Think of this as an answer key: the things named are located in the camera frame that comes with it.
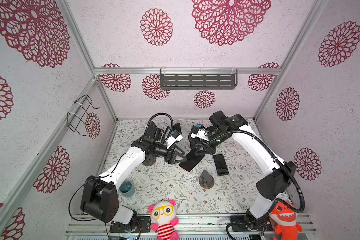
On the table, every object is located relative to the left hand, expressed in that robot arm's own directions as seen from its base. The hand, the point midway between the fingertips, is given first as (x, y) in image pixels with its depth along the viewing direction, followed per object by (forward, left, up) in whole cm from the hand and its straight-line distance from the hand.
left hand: (183, 158), depth 74 cm
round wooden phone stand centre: (-6, -13, -15) cm, 20 cm away
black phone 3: (+28, +3, -7) cm, 29 cm away
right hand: (+3, -7, +4) cm, 8 cm away
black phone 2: (-3, -4, +4) cm, 7 cm away
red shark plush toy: (-25, -47, -15) cm, 55 cm away
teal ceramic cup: (-8, +32, -19) cm, 38 cm away
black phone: (+7, -24, -20) cm, 32 cm away
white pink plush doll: (-22, +10, -14) cm, 28 cm away
